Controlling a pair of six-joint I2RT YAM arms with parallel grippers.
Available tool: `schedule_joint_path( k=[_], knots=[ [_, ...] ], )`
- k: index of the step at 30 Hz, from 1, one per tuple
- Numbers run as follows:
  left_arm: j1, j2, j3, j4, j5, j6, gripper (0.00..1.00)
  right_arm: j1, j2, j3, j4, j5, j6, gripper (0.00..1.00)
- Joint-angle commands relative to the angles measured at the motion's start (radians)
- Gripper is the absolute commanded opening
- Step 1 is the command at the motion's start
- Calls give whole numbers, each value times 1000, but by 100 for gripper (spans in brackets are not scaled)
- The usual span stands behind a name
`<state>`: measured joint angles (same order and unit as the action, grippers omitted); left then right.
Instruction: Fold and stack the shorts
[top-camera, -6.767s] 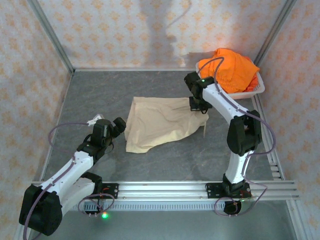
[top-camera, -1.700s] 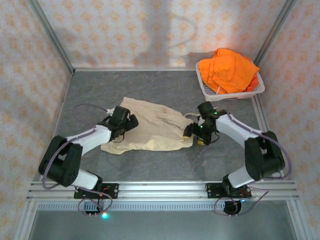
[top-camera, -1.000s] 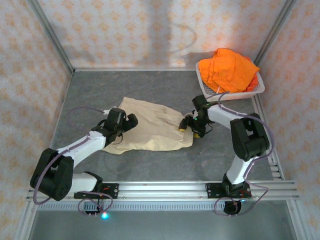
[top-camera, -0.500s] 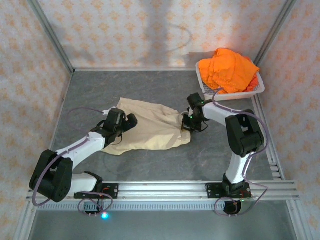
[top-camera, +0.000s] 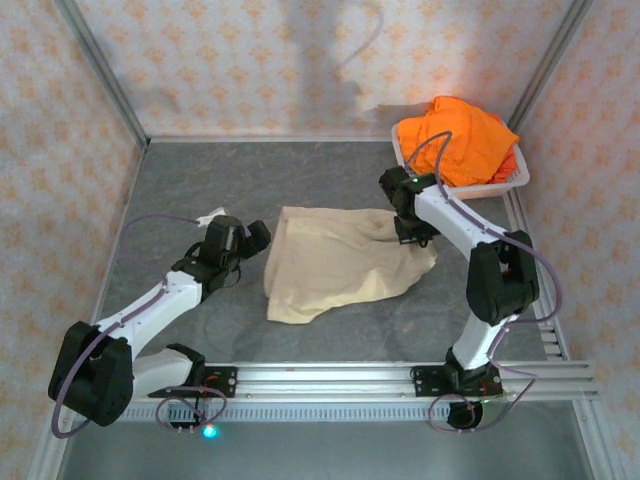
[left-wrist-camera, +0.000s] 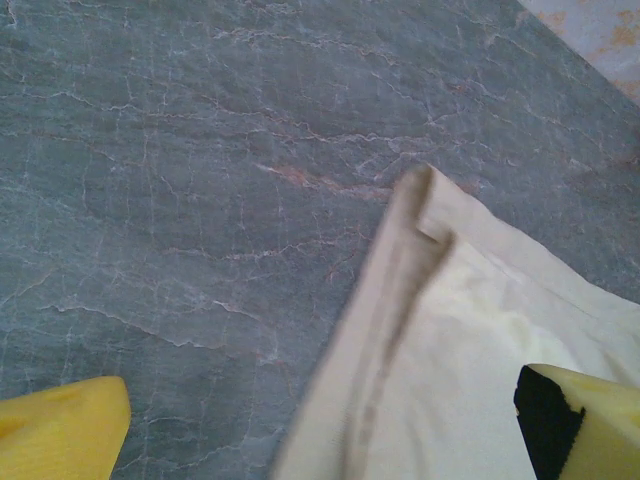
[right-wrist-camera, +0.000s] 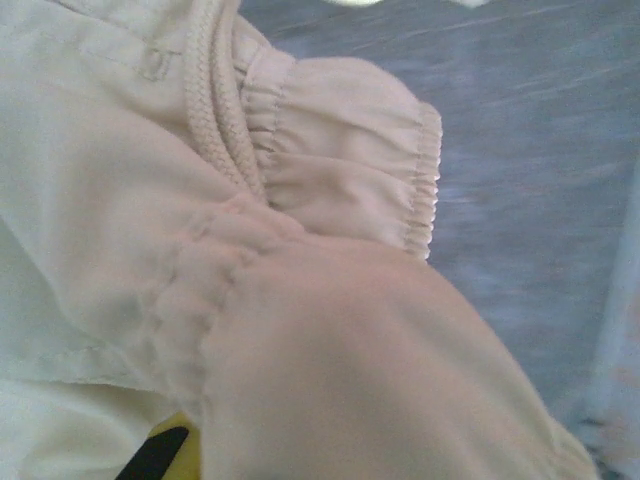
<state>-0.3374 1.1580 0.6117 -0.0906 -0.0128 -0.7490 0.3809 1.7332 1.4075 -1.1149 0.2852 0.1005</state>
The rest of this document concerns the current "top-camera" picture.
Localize light orange shorts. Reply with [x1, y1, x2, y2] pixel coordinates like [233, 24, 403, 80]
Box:
[397, 95, 521, 189]

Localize beige shorts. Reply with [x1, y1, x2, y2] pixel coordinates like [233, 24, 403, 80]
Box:
[263, 204, 439, 326]

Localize white plastic mesh basket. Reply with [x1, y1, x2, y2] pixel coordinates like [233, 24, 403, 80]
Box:
[390, 122, 531, 201]

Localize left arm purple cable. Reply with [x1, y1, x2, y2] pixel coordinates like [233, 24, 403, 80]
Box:
[52, 212, 227, 440]

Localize aluminium back frame bar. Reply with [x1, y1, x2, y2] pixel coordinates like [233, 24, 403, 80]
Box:
[144, 133, 396, 145]

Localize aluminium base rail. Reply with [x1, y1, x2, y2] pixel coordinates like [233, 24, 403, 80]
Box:
[134, 360, 600, 401]

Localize slotted grey cable duct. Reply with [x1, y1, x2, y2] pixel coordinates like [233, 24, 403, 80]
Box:
[117, 402, 501, 424]

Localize aluminium frame post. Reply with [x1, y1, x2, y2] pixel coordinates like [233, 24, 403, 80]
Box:
[507, 0, 595, 132]
[53, 0, 151, 151]

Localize black round cable hub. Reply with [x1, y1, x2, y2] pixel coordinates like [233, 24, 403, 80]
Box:
[446, 402, 485, 432]

